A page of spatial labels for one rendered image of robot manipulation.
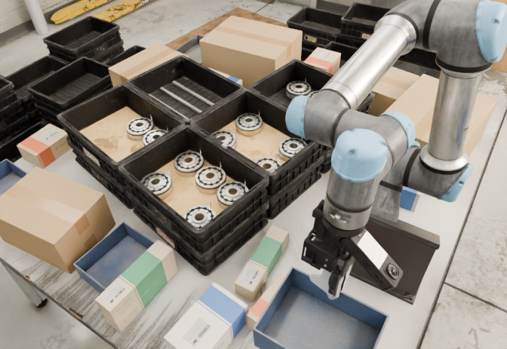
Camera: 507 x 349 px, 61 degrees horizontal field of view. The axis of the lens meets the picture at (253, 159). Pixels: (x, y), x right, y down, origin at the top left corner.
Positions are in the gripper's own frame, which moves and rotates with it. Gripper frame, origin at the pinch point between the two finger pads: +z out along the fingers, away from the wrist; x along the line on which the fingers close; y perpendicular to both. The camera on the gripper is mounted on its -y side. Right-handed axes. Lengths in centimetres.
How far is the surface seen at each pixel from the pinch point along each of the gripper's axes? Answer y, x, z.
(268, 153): 50, -56, 22
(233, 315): 25.6, -1.8, 32.9
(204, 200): 55, -26, 26
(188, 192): 62, -26, 26
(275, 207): 38, -42, 31
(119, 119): 111, -41, 24
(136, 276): 54, 5, 31
